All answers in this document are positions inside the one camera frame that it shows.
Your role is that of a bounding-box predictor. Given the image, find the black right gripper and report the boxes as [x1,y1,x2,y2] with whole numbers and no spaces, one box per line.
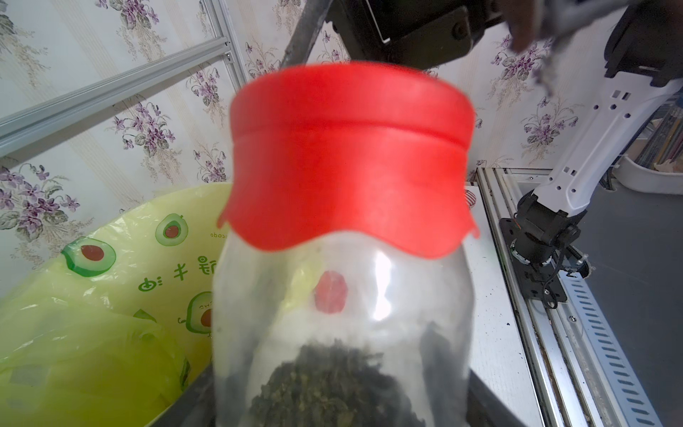
[280,0,503,70]

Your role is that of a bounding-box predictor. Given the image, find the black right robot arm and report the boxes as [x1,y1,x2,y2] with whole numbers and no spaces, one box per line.
[281,1,682,309]

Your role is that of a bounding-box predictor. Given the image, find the green avocado print bag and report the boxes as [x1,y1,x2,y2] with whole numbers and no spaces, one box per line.
[1,183,231,426]

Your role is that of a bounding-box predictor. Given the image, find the aluminium frame bars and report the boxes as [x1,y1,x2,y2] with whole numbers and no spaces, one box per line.
[1,0,247,157]

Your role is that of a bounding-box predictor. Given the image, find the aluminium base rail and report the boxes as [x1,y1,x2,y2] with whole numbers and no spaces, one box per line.
[474,167,661,426]

